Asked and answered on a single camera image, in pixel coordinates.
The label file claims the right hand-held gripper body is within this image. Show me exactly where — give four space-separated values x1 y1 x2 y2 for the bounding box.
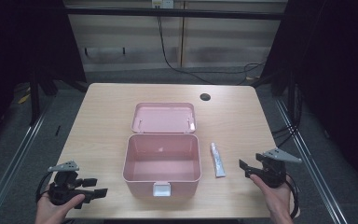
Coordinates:
255 147 303 189

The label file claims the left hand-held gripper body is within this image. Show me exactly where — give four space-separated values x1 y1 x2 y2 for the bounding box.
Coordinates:
47 160 90 206

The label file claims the white ointment tube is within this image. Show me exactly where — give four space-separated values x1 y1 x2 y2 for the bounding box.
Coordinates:
210 142 227 178

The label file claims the pink plastic storage box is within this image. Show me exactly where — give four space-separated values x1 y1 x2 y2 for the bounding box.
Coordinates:
122 102 202 199

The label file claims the person's right hand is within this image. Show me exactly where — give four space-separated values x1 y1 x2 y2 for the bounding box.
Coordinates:
249 174 295 224

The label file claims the person's left hand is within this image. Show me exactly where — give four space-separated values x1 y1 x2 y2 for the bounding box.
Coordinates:
34 184 86 224

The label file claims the black metal stand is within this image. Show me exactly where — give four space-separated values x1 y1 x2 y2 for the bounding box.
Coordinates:
28 66 42 126

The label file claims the yellow floor object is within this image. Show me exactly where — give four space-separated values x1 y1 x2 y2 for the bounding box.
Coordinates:
17 88 32 105

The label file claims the black curtain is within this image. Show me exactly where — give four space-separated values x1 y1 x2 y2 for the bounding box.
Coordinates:
259 0 358 194
0 0 88 150

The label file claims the black horizontal metal bar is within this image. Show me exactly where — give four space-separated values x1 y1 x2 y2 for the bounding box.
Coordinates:
64 7 289 21

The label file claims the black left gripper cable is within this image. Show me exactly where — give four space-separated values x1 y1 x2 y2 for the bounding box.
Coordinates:
34 170 54 203

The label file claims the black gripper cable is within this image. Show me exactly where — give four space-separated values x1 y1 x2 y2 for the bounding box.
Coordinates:
284 172 300 219
34 170 54 203

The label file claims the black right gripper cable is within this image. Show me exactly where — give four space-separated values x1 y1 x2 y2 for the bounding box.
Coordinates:
284 172 300 219

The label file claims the silver floor rail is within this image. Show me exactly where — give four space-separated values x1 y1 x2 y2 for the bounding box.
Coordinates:
274 98 350 224
0 102 57 224

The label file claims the bundle of black floor cables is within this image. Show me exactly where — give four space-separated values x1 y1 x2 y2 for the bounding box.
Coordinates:
270 83 304 148

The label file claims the black wall power cable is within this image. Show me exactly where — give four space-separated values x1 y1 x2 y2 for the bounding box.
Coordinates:
157 14 266 86

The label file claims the white wall power outlet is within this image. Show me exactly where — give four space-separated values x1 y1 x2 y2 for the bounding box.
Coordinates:
151 0 175 9

